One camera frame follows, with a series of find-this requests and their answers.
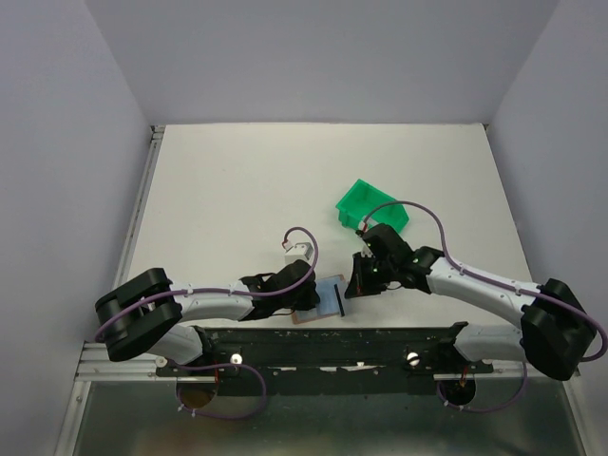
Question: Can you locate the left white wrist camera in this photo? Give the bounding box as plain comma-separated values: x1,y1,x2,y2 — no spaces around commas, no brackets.
283,240,315,265

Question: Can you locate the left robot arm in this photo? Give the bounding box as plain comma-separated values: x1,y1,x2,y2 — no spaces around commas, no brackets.
94,259,320,375

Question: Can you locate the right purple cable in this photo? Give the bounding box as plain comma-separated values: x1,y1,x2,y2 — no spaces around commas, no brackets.
358,199,608,413

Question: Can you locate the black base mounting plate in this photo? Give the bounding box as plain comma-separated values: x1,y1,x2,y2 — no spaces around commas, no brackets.
156,323,493,396

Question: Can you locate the tan leather card holder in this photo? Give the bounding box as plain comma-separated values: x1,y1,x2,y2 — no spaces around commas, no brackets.
290,273,347,328

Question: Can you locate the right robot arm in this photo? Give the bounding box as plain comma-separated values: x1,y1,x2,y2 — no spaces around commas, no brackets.
345,223,598,381

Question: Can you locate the purple cable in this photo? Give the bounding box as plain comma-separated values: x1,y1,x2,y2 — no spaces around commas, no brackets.
358,199,608,413
93,226,318,420

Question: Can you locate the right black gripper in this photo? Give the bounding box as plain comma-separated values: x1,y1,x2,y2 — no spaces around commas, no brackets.
345,251,396,298

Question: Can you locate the aluminium extrusion rail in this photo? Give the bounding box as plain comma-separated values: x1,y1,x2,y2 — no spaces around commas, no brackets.
75,343,157,382

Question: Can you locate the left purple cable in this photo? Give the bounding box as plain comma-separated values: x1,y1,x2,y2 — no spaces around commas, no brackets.
93,226,318,420

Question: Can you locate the green plastic bin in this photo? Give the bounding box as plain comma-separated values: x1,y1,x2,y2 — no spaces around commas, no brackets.
335,179,409,233

